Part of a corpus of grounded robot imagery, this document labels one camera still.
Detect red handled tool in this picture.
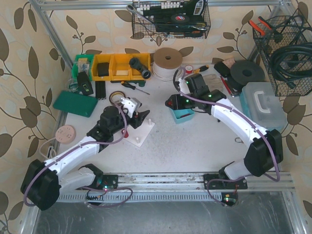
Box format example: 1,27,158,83
219,75,240,97

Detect black pipe fitting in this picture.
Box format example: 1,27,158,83
129,58,151,79

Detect green parts bin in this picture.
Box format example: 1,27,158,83
72,54,94,80

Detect white peg base plate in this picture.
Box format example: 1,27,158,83
124,118,155,147

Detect coiled black hose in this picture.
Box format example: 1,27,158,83
270,14,312,83

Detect round sanding disc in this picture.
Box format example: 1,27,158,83
55,125,76,144

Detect blue plastic tray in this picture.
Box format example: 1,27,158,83
169,109,195,124

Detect black sanding block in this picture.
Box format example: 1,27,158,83
214,58,235,78

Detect wire basket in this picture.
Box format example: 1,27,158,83
126,0,211,40
253,15,312,97

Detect red white tape roll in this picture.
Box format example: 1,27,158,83
185,65,193,74

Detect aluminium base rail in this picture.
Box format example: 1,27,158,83
57,173,295,204

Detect brass padlock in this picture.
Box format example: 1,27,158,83
234,137,243,143

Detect black ribbed bar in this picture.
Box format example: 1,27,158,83
95,81,106,100

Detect green plastic case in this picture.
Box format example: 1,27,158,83
53,91,98,117

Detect right wire basket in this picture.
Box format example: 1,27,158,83
253,15,312,97

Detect translucent teal storage box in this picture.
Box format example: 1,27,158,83
239,82,287,131

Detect yellow parts bin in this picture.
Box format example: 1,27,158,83
91,53,151,81

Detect black block in bin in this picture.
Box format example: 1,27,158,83
97,62,109,77

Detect black battery charger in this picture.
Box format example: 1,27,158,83
77,72,94,96

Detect orange handled pliers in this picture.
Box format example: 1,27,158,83
248,16,273,36

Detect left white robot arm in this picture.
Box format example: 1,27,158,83
20,97,150,211

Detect white cable spool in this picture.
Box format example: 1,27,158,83
152,47,183,82

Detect beige work glove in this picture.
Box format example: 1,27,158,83
203,74,223,92

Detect brown tape roll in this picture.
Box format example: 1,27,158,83
109,91,126,105

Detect top wire basket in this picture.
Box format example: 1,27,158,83
126,0,211,40

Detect black rubber disc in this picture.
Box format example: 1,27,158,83
228,60,265,91

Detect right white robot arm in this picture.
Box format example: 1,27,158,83
165,68,283,182

